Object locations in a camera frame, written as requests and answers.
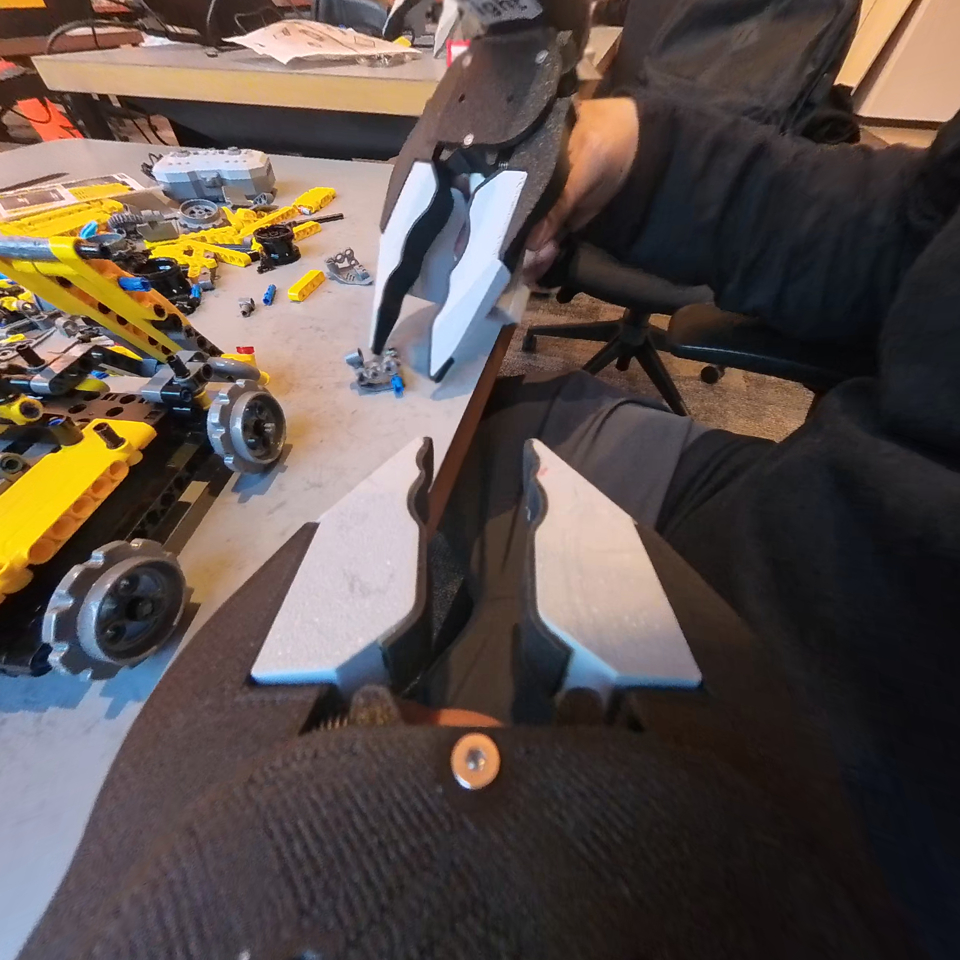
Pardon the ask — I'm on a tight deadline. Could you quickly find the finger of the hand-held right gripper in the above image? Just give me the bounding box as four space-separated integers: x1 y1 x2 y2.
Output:
370 160 456 355
426 171 531 384

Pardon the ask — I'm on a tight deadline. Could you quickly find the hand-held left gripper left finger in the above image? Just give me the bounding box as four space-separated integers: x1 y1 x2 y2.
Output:
248 437 436 688

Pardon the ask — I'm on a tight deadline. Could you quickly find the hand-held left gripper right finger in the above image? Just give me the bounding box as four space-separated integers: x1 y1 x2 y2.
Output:
521 438 705 696

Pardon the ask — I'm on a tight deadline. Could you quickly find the small grey brick assembly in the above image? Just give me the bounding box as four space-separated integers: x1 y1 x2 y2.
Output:
345 346 410 396

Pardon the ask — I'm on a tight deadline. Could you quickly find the person's right hand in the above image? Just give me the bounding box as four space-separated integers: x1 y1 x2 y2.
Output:
522 97 640 292

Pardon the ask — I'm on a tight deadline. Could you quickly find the grey toy panel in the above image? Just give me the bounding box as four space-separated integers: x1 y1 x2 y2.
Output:
324 247 375 288

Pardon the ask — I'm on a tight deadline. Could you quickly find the black toy wheel hub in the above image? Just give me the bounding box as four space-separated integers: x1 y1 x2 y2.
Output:
251 223 303 269

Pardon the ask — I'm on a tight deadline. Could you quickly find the white paper sheet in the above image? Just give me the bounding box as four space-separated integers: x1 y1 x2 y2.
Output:
223 21 425 70

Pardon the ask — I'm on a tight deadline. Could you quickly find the grey toy battery box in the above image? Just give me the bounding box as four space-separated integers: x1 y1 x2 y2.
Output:
148 146 277 210

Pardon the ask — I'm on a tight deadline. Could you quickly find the pile of toy brick pieces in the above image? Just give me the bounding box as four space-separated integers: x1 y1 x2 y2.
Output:
0 187 348 316

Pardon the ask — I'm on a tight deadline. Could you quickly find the dark grey backpack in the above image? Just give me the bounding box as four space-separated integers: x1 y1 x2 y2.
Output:
611 0 864 147

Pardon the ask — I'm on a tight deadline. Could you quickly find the person's black sweater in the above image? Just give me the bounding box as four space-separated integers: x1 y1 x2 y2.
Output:
652 127 960 960

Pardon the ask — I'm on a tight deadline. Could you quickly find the yellow black toy brick vehicle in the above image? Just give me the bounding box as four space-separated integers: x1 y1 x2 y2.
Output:
0 232 290 680

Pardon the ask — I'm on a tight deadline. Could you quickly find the instruction booklet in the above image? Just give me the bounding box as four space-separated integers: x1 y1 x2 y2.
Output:
0 171 165 222

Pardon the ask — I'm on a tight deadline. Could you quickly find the beige board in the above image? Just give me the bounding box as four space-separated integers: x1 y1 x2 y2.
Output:
832 0 960 147

